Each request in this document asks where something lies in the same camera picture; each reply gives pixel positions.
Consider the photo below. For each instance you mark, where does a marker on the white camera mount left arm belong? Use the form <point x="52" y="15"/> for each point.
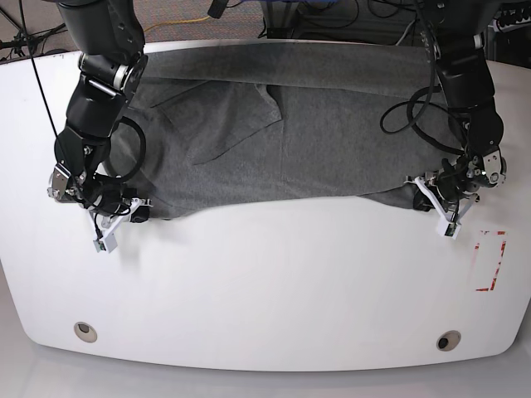
<point x="450" y="213"/>

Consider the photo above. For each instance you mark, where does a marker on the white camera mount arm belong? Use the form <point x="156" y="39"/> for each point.
<point x="106" y="221"/>
<point x="450" y="213"/>

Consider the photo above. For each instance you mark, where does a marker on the right table cable grommet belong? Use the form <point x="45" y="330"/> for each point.
<point x="448" y="341"/>

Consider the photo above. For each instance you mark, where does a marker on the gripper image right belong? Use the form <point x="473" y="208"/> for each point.
<point x="458" y="180"/>

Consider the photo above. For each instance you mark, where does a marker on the black tripod stand legs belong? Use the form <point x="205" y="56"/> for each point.
<point x="23" y="43"/>

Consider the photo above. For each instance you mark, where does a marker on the grey T-shirt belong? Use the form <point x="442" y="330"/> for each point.
<point x="261" y="122"/>

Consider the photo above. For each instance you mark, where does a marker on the table cable grommet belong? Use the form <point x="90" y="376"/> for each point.
<point x="448" y="341"/>
<point x="85" y="332"/>

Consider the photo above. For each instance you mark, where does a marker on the left table cable grommet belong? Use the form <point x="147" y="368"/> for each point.
<point x="85" y="332"/>

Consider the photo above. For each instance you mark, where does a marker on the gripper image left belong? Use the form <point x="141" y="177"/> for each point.
<point x="102" y="198"/>

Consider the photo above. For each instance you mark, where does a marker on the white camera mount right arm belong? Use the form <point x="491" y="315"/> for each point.
<point x="106" y="221"/>

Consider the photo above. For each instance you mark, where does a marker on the white power strip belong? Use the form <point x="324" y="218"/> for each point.
<point x="510" y="20"/>

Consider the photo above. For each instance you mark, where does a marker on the red tape rectangle marking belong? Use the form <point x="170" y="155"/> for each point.
<point x="487" y="260"/>

